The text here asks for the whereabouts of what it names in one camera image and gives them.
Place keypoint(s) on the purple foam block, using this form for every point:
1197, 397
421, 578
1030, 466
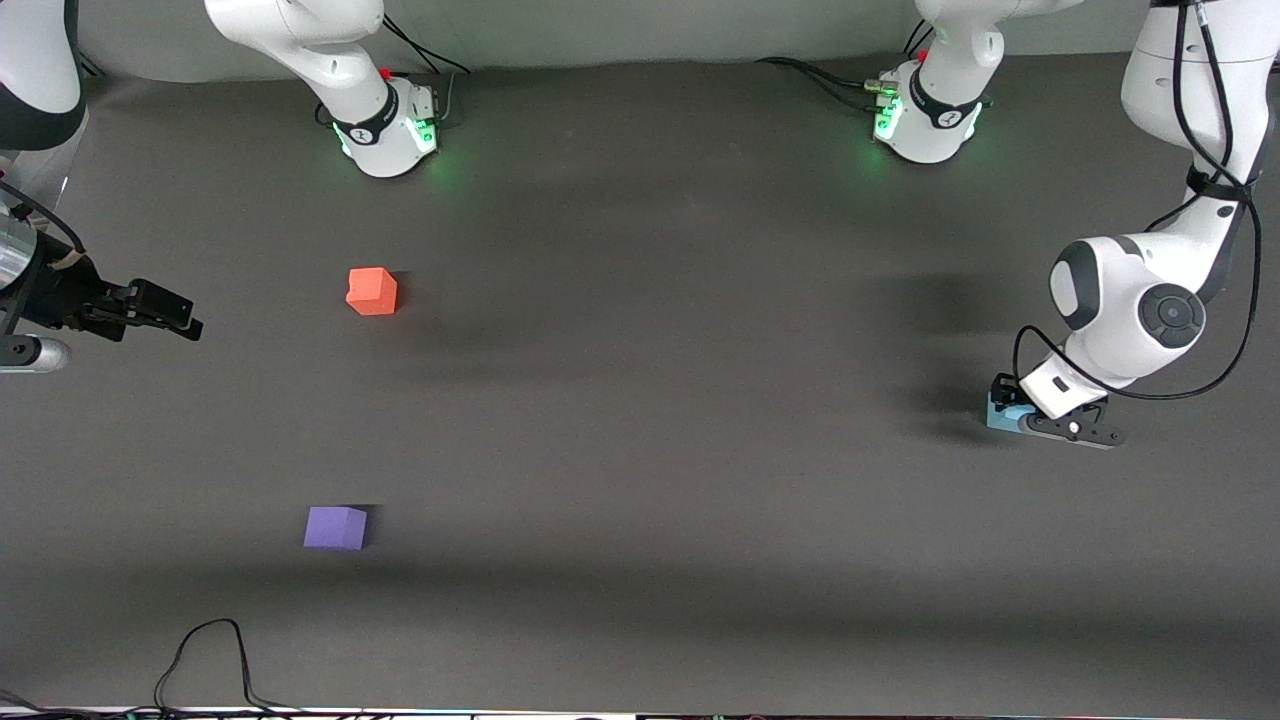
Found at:
334, 528

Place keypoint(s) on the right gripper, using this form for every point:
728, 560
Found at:
62, 294

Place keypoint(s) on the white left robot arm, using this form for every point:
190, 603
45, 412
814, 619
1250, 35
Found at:
1130, 300

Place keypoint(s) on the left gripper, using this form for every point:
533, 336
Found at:
1001, 387

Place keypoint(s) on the light blue foam block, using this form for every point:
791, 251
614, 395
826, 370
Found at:
1000, 418

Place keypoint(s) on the black frame rail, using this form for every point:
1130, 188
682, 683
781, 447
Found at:
90, 68

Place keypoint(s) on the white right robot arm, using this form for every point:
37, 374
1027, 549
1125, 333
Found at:
300, 40

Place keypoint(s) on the orange foam block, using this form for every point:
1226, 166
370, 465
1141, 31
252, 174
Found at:
371, 291

